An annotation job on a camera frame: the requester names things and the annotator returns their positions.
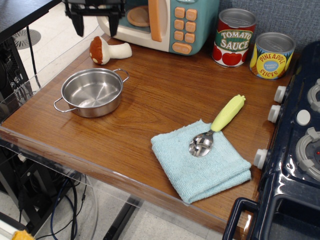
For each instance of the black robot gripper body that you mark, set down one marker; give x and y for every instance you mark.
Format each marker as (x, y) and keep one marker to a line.
(99, 8)

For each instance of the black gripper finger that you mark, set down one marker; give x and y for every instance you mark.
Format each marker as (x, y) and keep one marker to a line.
(78, 23)
(113, 20)

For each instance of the plush brown white mushroom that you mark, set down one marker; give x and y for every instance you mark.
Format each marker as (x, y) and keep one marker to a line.
(101, 52)

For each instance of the black desk at left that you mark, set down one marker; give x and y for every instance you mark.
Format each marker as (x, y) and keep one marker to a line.
(15, 15)

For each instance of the stainless steel pot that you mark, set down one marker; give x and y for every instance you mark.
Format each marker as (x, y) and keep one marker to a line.
(92, 93)

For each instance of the toy microwave cream and teal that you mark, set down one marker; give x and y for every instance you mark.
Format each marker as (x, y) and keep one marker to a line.
(174, 26)

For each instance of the tomato sauce can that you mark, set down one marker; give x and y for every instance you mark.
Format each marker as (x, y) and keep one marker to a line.
(235, 30)

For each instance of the pineapple slices can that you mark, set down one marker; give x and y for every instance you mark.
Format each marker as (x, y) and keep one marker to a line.
(272, 54)

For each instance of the light blue folded cloth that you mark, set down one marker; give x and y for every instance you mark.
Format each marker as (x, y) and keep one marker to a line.
(197, 178)

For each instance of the yellow object at corner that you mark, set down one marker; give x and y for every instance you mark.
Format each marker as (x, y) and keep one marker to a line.
(17, 235)

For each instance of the dark blue toy stove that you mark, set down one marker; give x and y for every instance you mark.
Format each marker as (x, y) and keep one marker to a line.
(288, 205)

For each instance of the spoon with yellow corn handle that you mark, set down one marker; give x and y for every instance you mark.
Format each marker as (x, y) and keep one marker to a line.
(202, 143)

